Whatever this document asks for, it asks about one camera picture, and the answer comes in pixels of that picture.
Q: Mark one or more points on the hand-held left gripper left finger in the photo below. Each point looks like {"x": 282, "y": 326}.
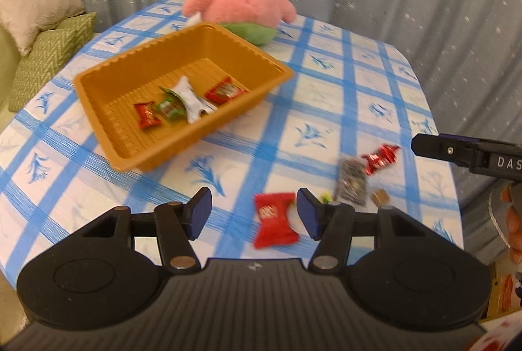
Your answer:
{"x": 200, "y": 212}

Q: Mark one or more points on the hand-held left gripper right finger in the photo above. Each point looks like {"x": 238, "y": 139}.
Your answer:
{"x": 308, "y": 212}

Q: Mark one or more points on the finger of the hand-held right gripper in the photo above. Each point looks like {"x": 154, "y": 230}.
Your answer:
{"x": 436, "y": 147}
{"x": 461, "y": 137}

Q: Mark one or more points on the yellow-green candy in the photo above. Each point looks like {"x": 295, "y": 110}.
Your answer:
{"x": 326, "y": 197}

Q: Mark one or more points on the large red snack packet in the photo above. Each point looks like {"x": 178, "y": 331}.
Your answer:
{"x": 273, "y": 220}

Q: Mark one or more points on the grey snack packet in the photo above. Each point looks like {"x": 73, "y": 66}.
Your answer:
{"x": 350, "y": 181}

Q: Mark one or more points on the shiny red snack packet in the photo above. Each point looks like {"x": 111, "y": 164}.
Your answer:
{"x": 379, "y": 160}

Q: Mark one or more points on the brown candy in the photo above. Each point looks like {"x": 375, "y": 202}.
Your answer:
{"x": 379, "y": 198}

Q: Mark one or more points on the orange plastic tray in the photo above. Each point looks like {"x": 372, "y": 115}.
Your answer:
{"x": 122, "y": 147}

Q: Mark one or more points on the small green candy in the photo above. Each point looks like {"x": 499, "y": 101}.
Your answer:
{"x": 171, "y": 109}

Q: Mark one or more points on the small red snack packet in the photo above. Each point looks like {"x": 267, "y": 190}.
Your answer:
{"x": 147, "y": 116}

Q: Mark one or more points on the white silver snack packet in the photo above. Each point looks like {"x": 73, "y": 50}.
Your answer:
{"x": 189, "y": 100}

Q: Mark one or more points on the red packet with pale label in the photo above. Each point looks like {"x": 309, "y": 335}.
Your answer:
{"x": 224, "y": 92}

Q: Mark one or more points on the person's right hand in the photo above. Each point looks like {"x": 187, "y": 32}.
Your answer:
{"x": 514, "y": 232}

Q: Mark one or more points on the blue checked tablecloth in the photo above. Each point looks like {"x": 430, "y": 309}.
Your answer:
{"x": 285, "y": 122}

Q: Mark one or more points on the colourful printed box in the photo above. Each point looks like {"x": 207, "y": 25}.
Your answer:
{"x": 507, "y": 294}

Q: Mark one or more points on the red and white printed paper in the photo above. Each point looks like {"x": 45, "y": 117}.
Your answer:
{"x": 501, "y": 334}

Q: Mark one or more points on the green zigzag pillow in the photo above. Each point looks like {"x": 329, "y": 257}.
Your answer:
{"x": 49, "y": 57}

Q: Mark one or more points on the sofa with green cover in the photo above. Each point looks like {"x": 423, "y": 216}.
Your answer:
{"x": 6, "y": 61}

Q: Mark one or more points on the beige pillow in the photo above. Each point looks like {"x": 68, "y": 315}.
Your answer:
{"x": 36, "y": 4}

